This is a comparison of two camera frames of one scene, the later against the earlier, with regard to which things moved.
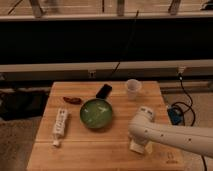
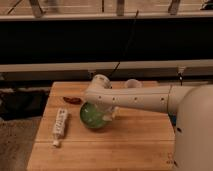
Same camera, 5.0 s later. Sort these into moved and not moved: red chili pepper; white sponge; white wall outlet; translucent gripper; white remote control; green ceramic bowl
Moved: translucent gripper; white sponge
Not moved: white wall outlet; red chili pepper; white remote control; green ceramic bowl
